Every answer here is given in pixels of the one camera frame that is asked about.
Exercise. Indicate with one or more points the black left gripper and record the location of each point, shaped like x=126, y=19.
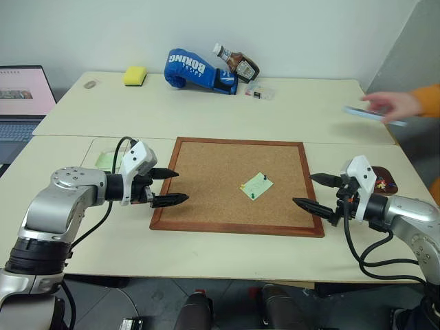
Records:
x=139, y=189

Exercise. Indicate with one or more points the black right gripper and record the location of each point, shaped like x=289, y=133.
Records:
x=346, y=194

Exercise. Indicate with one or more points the light green paper note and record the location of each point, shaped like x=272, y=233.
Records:
x=257, y=186

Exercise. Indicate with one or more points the light blue smartphone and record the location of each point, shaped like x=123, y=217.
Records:
x=361, y=112

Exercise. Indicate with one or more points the orange sleeved forearm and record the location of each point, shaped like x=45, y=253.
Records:
x=429, y=99

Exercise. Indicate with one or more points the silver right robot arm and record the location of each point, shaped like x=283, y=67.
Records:
x=409, y=209

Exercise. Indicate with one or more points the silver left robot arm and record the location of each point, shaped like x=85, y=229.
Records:
x=51, y=206

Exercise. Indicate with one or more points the wood-framed cork board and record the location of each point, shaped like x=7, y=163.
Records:
x=213, y=178

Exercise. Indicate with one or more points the person's bare hand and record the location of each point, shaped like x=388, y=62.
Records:
x=398, y=103

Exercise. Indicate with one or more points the brown round dish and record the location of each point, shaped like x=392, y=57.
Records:
x=386, y=173

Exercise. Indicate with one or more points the green paper sheets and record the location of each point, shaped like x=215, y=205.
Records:
x=103, y=159

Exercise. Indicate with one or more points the clear plastic tray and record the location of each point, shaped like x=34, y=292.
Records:
x=92, y=151

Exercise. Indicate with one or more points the yellow sponge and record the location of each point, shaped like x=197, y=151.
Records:
x=134, y=75

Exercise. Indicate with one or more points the small clear plastic box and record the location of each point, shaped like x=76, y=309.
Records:
x=263, y=92

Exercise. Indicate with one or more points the dark rounded shape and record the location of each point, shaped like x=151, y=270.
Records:
x=282, y=306
x=194, y=311

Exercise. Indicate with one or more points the blue boxing glove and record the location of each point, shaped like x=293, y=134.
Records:
x=192, y=70

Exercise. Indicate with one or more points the small grey disc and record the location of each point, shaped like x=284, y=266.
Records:
x=90, y=84

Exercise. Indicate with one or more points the small black device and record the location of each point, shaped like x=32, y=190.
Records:
x=132, y=324

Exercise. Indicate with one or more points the brown sauce bottle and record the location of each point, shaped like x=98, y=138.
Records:
x=240, y=65

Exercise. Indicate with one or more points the open laptop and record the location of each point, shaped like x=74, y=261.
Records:
x=20, y=89

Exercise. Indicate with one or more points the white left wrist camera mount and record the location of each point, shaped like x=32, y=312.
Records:
x=135, y=158

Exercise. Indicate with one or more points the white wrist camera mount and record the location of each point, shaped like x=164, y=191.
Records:
x=135, y=158
x=361, y=172

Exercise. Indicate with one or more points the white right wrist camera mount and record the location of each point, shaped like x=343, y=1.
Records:
x=361, y=172

